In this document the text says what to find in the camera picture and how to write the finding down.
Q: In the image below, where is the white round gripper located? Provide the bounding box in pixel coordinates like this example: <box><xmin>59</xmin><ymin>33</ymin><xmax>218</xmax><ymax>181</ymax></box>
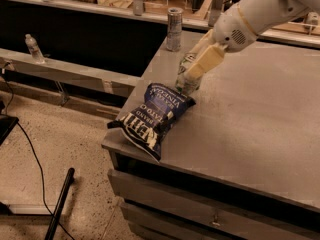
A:
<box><xmin>187</xmin><ymin>4</ymin><xmax>257</xmax><ymax>79</ymax></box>

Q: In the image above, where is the green white 7up can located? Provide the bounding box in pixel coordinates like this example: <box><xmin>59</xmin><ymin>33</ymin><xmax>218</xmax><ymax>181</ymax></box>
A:
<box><xmin>175</xmin><ymin>53</ymin><xmax>202</xmax><ymax>96</ymax></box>

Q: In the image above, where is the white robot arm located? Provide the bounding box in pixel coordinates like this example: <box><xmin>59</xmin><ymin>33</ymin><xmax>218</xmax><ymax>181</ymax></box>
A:
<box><xmin>183</xmin><ymin>0</ymin><xmax>320</xmax><ymax>80</ymax></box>

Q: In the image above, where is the tall silver energy drink can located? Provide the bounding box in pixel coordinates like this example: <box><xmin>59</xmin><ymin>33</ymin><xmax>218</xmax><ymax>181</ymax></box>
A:
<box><xmin>166</xmin><ymin>7</ymin><xmax>183</xmax><ymax>51</ymax></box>

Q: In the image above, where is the blue kettle chip bag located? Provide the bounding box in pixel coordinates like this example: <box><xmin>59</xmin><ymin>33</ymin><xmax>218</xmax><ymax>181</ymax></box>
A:
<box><xmin>107</xmin><ymin>83</ymin><xmax>196</xmax><ymax>162</ymax></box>

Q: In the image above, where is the clear plastic water bottle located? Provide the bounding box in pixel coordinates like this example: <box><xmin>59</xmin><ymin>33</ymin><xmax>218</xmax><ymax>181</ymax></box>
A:
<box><xmin>25</xmin><ymin>34</ymin><xmax>45</xmax><ymax>64</ymax></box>

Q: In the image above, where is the black metal stand leg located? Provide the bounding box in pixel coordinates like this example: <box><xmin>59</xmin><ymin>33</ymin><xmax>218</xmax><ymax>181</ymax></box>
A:
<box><xmin>45</xmin><ymin>168</ymin><xmax>75</xmax><ymax>240</ymax></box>

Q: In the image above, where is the black device on floor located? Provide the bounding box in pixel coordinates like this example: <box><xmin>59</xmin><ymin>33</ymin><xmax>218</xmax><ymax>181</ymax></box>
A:
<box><xmin>0</xmin><ymin>115</ymin><xmax>19</xmax><ymax>145</ymax></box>

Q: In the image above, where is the grey metal bench rail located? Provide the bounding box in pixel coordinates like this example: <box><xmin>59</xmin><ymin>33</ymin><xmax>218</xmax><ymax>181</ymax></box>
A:
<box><xmin>0</xmin><ymin>49</ymin><xmax>140</xmax><ymax>98</ymax></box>

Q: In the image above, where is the black floor cable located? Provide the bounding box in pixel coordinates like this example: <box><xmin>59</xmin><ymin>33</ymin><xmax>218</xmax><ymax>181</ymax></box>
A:
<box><xmin>0</xmin><ymin>62</ymin><xmax>76</xmax><ymax>240</ymax></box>

